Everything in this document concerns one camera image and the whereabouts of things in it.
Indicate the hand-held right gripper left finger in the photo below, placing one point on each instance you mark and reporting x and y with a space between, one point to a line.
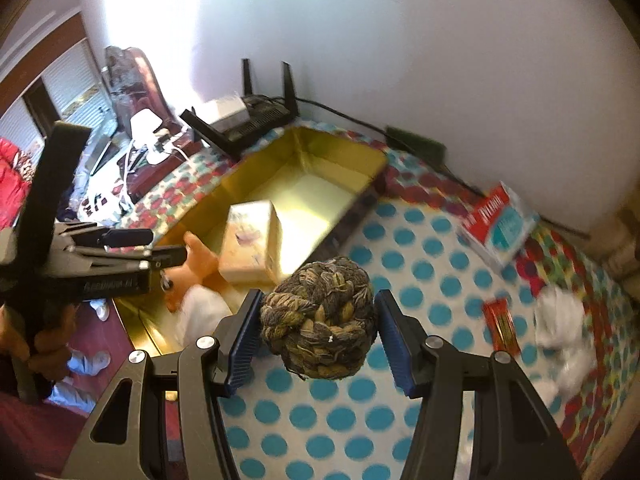
245 340

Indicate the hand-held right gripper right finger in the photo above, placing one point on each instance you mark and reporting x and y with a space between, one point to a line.
395 345

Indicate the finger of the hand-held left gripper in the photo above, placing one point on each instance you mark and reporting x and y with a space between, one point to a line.
160 256
127 238

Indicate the orange doll with white coat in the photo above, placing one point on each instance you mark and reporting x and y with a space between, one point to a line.
205 310

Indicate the woven yarn ball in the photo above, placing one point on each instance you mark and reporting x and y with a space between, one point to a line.
320 315

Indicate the red snack packet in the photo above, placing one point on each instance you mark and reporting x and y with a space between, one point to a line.
501 324

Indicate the gold metal tin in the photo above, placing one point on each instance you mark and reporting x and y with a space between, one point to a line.
310 195

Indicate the red and white medicine box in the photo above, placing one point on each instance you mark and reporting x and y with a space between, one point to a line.
500 222

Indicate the white plastic bag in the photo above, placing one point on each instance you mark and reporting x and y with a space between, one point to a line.
557 315

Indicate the white tissue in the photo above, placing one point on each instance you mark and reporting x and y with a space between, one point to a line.
577 367

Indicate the person's left hand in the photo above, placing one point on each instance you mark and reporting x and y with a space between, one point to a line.
50 355

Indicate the white cloth with dark print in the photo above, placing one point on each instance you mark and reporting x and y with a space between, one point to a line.
100 205

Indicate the brown wooden nightstand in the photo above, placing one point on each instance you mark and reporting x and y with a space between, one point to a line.
170 170

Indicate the polka dot tablecloth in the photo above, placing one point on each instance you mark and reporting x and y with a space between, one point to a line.
450 285

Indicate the grey laptop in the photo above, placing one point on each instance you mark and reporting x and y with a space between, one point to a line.
101 155

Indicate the small beige cardboard box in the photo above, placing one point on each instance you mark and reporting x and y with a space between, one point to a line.
250 240

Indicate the red blanket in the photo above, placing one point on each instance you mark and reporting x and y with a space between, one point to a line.
12 180

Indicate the light blue cloth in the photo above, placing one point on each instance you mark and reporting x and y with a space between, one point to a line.
80 370

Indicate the carved wooden headboard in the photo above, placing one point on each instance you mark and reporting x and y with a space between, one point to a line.
142 80

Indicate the window with white blinds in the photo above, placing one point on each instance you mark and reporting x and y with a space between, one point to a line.
75 80

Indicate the black router with antennas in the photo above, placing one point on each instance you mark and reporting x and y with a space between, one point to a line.
260 115

